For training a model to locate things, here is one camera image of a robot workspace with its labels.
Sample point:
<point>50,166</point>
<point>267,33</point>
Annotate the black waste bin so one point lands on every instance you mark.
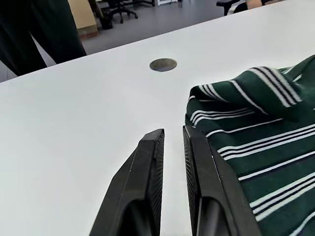
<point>106,22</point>

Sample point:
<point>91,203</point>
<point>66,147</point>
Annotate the person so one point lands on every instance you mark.
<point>254,3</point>
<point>41,34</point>

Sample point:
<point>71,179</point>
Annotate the green striped T-shirt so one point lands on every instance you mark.
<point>265,147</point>

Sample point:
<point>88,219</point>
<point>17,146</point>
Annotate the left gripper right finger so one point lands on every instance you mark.
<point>211,186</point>

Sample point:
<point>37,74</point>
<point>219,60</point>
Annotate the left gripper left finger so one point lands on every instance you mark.
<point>137,186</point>

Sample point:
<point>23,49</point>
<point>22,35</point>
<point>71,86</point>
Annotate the black office chair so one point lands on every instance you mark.
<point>229,6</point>
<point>121,9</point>

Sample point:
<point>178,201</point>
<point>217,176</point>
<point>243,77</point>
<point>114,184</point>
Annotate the cardboard box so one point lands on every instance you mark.
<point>85,17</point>

